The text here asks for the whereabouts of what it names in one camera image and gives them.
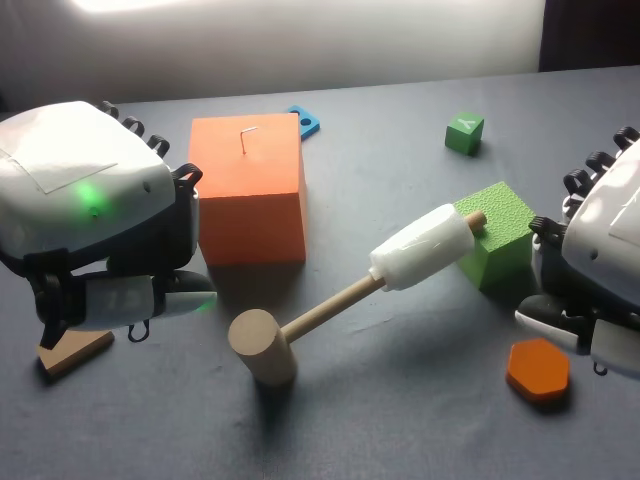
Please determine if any tan wooden triangle block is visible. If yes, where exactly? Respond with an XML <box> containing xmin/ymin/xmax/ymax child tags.
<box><xmin>35</xmin><ymin>327</ymin><xmax>116</xmax><ymax>376</ymax></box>

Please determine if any large orange cube block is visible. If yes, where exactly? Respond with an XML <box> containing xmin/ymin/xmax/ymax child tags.
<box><xmin>188</xmin><ymin>113</ymin><xmax>308</xmax><ymax>266</ymax></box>

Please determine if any blue piece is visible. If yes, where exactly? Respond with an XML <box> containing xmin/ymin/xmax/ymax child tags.
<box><xmin>286</xmin><ymin>104</ymin><xmax>321</xmax><ymax>140</ymax></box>

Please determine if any small green letter cube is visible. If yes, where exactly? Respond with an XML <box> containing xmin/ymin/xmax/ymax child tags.
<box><xmin>445</xmin><ymin>111</ymin><xmax>486</xmax><ymax>155</ymax></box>

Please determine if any orange hexagon block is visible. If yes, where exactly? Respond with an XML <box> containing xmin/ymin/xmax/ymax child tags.
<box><xmin>505</xmin><ymin>337</ymin><xmax>571</xmax><ymax>402</ymax></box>

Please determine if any wooden mallet with white grip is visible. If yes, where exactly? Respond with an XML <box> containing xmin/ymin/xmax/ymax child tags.
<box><xmin>228</xmin><ymin>202</ymin><xmax>487</xmax><ymax>386</ymax></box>

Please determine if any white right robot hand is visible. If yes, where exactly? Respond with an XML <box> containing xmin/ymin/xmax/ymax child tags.
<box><xmin>514</xmin><ymin>126</ymin><xmax>640</xmax><ymax>377</ymax></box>

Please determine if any dark curtain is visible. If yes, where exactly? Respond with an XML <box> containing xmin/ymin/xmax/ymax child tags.
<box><xmin>538</xmin><ymin>0</ymin><xmax>640</xmax><ymax>73</ymax></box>

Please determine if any grey table cloth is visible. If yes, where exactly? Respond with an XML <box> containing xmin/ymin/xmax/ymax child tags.
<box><xmin>0</xmin><ymin>64</ymin><xmax>640</xmax><ymax>480</ymax></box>

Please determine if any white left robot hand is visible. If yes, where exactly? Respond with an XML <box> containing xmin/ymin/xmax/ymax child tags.
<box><xmin>0</xmin><ymin>99</ymin><xmax>219</xmax><ymax>351</ymax></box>

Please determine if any large green textured cube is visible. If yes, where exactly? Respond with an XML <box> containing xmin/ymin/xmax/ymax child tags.
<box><xmin>452</xmin><ymin>181</ymin><xmax>539</xmax><ymax>292</ymax></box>

